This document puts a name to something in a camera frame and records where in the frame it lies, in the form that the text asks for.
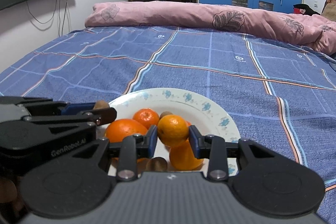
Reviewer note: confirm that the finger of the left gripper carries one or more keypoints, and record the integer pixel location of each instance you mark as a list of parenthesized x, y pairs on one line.
[(75, 108)]

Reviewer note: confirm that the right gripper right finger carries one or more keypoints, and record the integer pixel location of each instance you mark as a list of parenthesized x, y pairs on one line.
[(217, 151)]

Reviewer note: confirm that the white floral plate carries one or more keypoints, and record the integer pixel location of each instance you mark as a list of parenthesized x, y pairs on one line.
[(205, 114)]

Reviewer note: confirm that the blue plaid bed sheet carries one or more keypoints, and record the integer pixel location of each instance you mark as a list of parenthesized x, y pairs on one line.
[(281, 96)]

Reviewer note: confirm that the large orange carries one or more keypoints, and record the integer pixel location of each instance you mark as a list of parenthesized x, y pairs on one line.
[(122, 128)]

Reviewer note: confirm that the mandarin small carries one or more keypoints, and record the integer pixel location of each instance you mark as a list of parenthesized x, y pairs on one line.
[(172, 130)]

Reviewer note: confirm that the brown longan back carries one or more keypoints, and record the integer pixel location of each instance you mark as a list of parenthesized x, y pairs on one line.
[(8, 191)]

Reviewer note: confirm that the pink folded duvet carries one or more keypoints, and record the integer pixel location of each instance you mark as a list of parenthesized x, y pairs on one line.
[(314, 31)]

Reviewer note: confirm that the red black bag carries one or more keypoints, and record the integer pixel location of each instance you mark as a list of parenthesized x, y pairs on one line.
[(304, 10)]

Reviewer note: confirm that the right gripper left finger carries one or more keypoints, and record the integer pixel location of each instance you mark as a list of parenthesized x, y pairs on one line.
[(131, 149)]

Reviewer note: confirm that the brown pillow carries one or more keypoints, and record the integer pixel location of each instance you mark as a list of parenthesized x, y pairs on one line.
[(329, 12)]

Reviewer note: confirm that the brown longan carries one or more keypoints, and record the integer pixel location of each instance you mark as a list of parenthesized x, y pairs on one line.
[(8, 191), (157, 164), (101, 104)]

